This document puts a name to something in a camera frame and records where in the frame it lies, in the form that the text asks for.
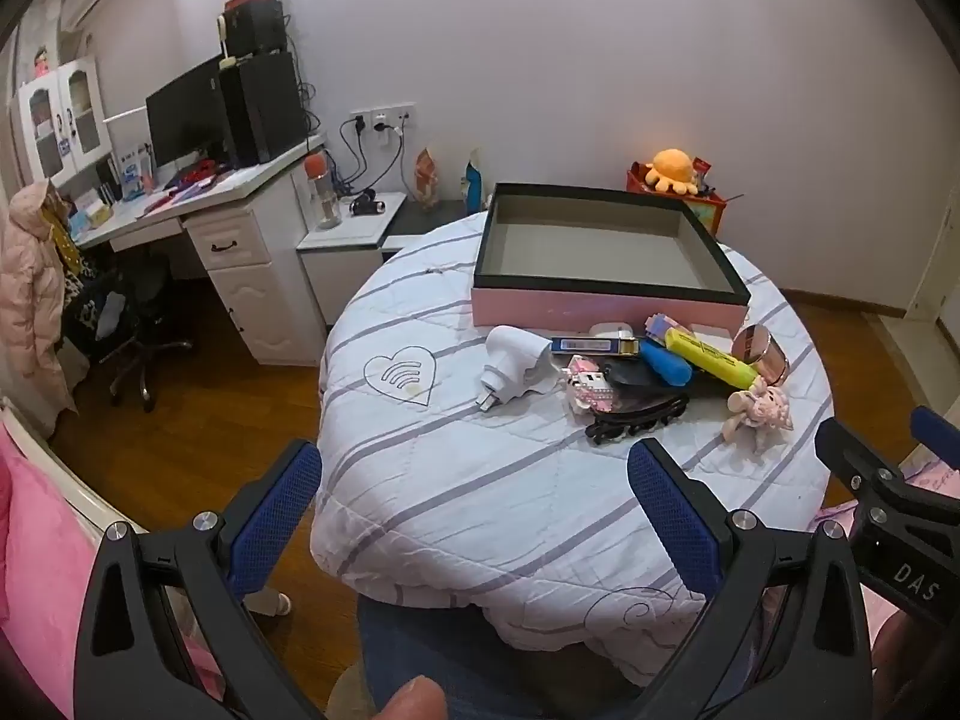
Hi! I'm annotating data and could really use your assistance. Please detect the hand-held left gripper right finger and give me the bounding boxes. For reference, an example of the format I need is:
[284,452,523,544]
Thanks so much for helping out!
[627,437,875,720]

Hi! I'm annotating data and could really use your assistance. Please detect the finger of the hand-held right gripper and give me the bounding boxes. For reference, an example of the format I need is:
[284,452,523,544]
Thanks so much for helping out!
[815,418,905,518]
[911,405,960,466]

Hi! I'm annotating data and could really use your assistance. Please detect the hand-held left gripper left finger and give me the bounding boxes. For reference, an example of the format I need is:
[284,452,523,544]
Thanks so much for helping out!
[73,439,325,720]

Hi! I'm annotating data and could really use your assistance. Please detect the pink pig toy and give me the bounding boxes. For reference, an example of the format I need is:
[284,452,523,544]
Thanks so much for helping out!
[722,381,794,452]

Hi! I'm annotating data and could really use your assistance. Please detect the black toothed hair clip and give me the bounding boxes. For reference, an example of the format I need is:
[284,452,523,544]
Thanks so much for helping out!
[584,388,692,445]

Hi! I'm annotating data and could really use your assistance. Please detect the rose gold round jar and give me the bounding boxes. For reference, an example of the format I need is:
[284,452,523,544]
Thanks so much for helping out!
[730,325,793,385]

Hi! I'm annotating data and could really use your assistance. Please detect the black oval case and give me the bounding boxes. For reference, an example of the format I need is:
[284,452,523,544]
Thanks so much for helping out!
[603,362,662,392]

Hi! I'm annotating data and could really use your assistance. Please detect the yellow highlighter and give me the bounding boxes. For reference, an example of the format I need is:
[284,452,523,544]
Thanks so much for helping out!
[664,326,760,391]

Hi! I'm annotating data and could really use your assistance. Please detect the dark blue rectangular case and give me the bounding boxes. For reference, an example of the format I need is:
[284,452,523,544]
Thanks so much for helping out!
[550,337,640,356]

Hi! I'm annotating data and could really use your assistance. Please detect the pink box with black rim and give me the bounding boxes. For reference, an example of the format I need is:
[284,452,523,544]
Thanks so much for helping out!
[471,181,752,335]

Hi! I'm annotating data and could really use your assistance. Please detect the person's left hand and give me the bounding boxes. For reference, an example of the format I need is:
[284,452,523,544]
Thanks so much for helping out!
[373,675,448,720]

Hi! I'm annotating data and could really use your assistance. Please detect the pink printed bedding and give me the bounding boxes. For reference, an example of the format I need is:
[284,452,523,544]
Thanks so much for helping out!
[810,457,960,541]

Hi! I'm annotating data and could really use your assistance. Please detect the person's blue jeans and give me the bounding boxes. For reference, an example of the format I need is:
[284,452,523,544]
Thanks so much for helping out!
[358,595,676,720]

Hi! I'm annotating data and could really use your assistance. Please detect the black office chair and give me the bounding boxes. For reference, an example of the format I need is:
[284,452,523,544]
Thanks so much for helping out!
[64,253,197,413]

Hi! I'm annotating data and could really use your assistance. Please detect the white bedside cabinet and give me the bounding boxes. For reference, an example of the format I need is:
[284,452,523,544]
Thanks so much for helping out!
[295,191,410,329]

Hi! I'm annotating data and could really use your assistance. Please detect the red toy box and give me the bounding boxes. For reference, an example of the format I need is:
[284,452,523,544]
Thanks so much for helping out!
[625,160,729,242]

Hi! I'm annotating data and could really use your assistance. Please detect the white desk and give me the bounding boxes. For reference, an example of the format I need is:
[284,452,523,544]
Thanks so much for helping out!
[71,133,328,368]

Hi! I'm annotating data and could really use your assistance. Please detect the clear bottle with orange lid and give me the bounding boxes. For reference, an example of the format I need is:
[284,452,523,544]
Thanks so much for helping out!
[301,149,343,230]

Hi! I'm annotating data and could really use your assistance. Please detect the pink padded jacket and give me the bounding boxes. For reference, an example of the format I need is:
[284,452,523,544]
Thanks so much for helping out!
[0,180,80,415]

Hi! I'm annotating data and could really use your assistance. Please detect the orange octopus plush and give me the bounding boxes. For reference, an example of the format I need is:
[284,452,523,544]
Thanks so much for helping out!
[644,148,699,195]

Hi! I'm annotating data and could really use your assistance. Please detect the yellow patterned scarf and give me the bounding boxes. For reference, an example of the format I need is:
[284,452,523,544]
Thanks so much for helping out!
[45,199,83,275]

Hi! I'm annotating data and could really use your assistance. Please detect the red desk item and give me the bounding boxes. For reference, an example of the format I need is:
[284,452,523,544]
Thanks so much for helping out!
[170,157,230,193]

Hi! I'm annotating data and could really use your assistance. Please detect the orange snack bag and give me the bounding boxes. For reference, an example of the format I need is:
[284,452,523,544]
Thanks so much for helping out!
[414,147,442,212]

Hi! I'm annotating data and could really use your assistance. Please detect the blue white box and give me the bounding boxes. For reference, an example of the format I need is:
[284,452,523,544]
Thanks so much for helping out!
[119,148,149,200]

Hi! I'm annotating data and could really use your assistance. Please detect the blue white bag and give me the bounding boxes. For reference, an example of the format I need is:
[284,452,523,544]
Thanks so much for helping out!
[460,145,489,215]

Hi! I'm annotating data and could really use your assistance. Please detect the black computer tower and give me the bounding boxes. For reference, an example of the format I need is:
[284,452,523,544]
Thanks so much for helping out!
[217,50,311,167]

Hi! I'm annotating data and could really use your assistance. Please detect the black computer monitor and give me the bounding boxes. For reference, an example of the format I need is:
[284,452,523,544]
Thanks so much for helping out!
[145,55,227,170]

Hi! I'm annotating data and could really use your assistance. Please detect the white glass-door cabinet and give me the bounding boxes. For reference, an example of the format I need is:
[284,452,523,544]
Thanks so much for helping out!
[9,55,110,190]

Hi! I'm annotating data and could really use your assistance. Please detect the black power cables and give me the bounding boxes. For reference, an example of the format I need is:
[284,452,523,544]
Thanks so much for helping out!
[289,11,410,200]

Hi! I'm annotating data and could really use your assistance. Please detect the white wall outlet strip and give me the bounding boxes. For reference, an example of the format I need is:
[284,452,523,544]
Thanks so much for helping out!
[348,100,416,133]

